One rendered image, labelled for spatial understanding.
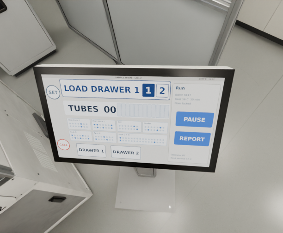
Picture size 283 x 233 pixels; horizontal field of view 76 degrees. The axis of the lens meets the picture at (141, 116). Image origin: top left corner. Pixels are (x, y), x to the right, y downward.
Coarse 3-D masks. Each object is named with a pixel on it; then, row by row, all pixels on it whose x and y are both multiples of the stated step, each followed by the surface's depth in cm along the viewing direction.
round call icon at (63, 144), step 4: (56, 140) 57; (60, 140) 57; (64, 140) 57; (68, 140) 56; (60, 144) 57; (64, 144) 57; (68, 144) 57; (60, 148) 58; (64, 148) 58; (68, 148) 58
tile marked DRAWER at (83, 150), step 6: (78, 144) 57; (84, 144) 56; (90, 144) 56; (96, 144) 56; (78, 150) 58; (84, 150) 57; (90, 150) 57; (96, 150) 57; (102, 150) 57; (90, 156) 58; (96, 156) 58; (102, 156) 57
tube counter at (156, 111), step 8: (104, 104) 50; (112, 104) 50; (120, 104) 50; (128, 104) 50; (136, 104) 49; (144, 104) 49; (152, 104) 49; (160, 104) 49; (168, 104) 48; (104, 112) 51; (112, 112) 51; (120, 112) 51; (128, 112) 50; (136, 112) 50; (144, 112) 50; (152, 112) 50; (160, 112) 49; (168, 112) 49
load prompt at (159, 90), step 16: (64, 80) 49; (80, 80) 48; (96, 80) 48; (112, 80) 47; (128, 80) 47; (144, 80) 47; (160, 80) 46; (64, 96) 51; (80, 96) 50; (96, 96) 50; (112, 96) 49; (128, 96) 49; (144, 96) 48; (160, 96) 48
